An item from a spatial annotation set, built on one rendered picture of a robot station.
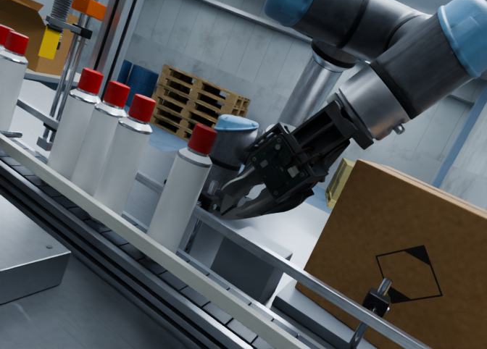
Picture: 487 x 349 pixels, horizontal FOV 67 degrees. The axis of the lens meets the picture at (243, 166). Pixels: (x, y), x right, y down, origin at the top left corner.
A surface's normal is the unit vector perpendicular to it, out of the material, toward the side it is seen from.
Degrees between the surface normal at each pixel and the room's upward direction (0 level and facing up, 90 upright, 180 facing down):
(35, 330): 0
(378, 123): 110
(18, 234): 0
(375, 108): 99
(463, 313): 90
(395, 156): 90
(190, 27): 90
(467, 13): 79
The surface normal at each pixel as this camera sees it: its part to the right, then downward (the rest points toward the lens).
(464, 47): -0.18, 0.28
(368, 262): -0.55, -0.06
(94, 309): 0.39, -0.90
